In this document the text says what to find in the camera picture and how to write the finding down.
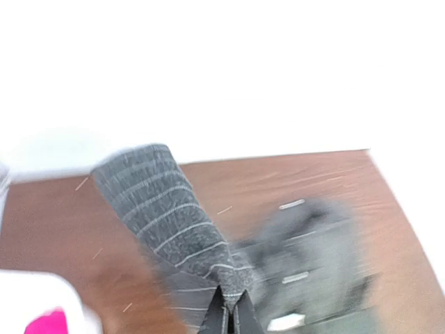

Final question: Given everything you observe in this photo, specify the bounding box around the dark pinstriped shirt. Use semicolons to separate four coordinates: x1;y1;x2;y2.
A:
92;144;380;333

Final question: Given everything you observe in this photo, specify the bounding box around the white plastic laundry bin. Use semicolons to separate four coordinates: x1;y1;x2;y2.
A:
1;163;104;333

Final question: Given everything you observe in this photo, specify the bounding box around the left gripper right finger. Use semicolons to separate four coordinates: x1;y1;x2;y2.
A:
232;291;264;334

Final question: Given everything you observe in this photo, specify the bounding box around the red garment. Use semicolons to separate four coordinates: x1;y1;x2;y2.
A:
24;309;69;334

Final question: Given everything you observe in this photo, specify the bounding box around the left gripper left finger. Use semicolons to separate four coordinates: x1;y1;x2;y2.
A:
198;286;229;334

